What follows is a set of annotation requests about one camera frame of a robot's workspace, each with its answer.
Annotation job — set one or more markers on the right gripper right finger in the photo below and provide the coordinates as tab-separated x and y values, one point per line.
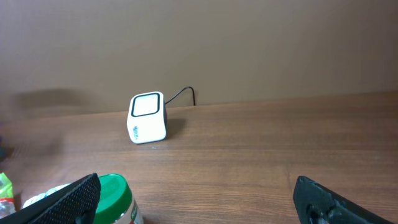
315	204

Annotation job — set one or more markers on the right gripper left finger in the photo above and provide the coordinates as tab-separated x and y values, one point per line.
75	203

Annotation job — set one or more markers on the green lid jar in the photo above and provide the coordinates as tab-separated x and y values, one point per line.
117	204

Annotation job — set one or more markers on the teal wipes pack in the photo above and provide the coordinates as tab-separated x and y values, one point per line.
38	197

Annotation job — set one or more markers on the green snack bag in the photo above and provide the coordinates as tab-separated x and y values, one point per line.
7	206

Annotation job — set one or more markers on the white barcode scanner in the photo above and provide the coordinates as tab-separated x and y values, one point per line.
147	118

